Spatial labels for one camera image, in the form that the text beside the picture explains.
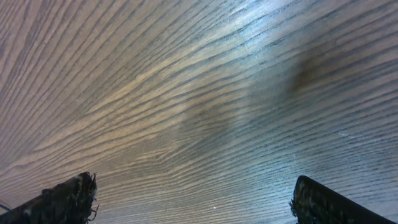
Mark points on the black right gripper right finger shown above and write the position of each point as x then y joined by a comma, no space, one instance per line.
314,203

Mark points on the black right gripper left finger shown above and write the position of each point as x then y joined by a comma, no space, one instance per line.
70,202

